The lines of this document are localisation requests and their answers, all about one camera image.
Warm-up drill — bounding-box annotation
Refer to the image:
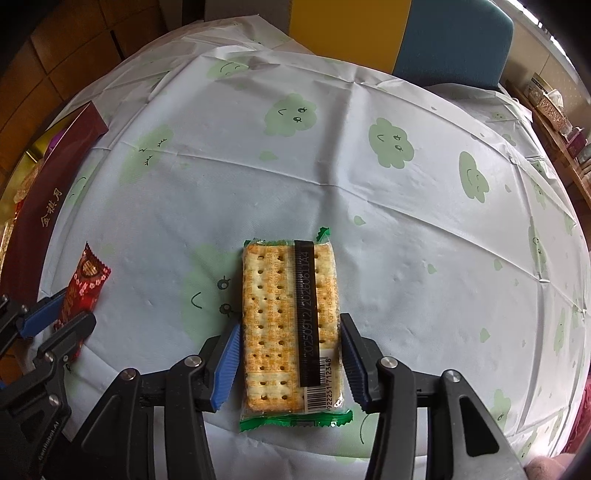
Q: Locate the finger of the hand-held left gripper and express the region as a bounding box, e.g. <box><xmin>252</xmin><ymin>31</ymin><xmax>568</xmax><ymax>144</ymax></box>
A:
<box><xmin>0</xmin><ymin>290</ymin><xmax>66</xmax><ymax>358</ymax></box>
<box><xmin>0</xmin><ymin>311</ymin><xmax>97</xmax><ymax>416</ymax></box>

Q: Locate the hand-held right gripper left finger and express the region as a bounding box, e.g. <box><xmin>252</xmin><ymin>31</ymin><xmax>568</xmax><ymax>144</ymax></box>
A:
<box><xmin>74</xmin><ymin>323</ymin><xmax>243</xmax><ymax>480</ymax></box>

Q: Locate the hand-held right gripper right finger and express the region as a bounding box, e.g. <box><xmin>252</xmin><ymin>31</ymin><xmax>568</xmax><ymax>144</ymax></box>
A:
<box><xmin>339</xmin><ymin>313</ymin><xmax>529</xmax><ymax>480</ymax></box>

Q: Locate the red flowered candy wrapper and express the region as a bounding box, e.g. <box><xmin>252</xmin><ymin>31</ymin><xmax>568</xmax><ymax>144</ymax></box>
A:
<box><xmin>54</xmin><ymin>241</ymin><xmax>112</xmax><ymax>361</ymax></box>

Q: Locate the green-edged cracker packet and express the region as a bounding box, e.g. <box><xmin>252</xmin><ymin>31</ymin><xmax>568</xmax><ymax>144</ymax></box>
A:
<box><xmin>239</xmin><ymin>226</ymin><xmax>354</xmax><ymax>433</ymax></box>

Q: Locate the dark red gold-lined box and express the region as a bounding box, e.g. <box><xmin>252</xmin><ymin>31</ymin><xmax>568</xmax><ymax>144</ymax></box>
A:
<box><xmin>0</xmin><ymin>100</ymin><xmax>109</xmax><ymax>305</ymax></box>

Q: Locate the pink fuzzy cloth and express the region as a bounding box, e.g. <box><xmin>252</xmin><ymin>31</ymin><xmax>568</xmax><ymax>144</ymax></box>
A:
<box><xmin>526</xmin><ymin>455</ymin><xmax>591</xmax><ymax>480</ymax></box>

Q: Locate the wooden side desk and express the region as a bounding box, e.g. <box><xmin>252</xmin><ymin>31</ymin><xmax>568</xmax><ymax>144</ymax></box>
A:
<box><xmin>508</xmin><ymin>80</ymin><xmax>591</xmax><ymax>204</ymax></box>

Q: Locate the small purple box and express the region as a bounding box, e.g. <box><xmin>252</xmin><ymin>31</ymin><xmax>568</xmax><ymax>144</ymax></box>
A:
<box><xmin>567</xmin><ymin>129</ymin><xmax>588</xmax><ymax>158</ymax></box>

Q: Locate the patterned tissue box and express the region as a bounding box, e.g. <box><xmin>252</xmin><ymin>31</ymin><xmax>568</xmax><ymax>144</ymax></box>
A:
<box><xmin>529</xmin><ymin>73</ymin><xmax>571</xmax><ymax>132</ymax></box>

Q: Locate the grey yellow blue headboard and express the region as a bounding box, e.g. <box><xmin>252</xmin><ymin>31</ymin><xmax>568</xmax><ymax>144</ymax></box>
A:
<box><xmin>288</xmin><ymin>0</ymin><xmax>515</xmax><ymax>90</ymax></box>

